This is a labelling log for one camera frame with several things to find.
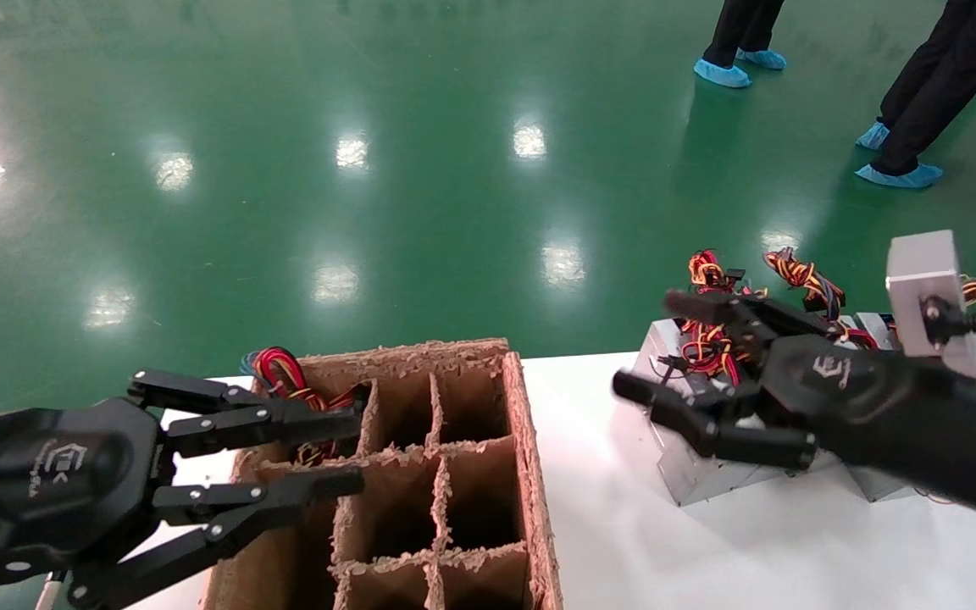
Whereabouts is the black camera cable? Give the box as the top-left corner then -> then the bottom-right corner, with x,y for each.
920,297 -> 976,341

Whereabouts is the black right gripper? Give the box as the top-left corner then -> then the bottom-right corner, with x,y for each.
613,290 -> 976,526

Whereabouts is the brown cardboard divider box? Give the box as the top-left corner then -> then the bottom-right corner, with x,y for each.
202,339 -> 563,610

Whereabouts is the person in black trousers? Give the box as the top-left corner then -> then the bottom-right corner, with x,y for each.
876,0 -> 976,175
702,0 -> 787,69

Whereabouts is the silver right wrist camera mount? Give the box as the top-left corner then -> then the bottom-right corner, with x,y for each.
886,230 -> 976,392

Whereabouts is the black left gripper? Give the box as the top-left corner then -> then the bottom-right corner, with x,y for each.
0,369 -> 364,609

